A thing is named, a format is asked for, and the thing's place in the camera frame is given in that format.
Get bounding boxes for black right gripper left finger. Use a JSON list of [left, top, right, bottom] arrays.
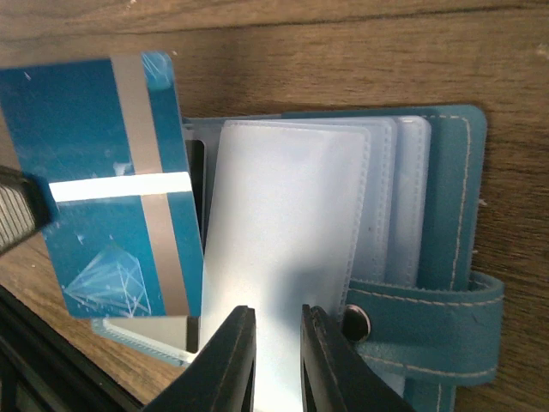
[[143, 306, 256, 411]]

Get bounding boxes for blue card holder wallet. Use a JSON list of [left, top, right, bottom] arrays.
[[90, 103, 505, 412]]

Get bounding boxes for blue card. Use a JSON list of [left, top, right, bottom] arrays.
[[1, 51, 203, 318]]

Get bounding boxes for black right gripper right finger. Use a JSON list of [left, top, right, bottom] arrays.
[[300, 305, 413, 411]]

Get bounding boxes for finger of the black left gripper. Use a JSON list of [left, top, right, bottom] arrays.
[[1, 166, 52, 255]]

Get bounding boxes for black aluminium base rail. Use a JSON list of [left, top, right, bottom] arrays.
[[1, 288, 143, 411]]

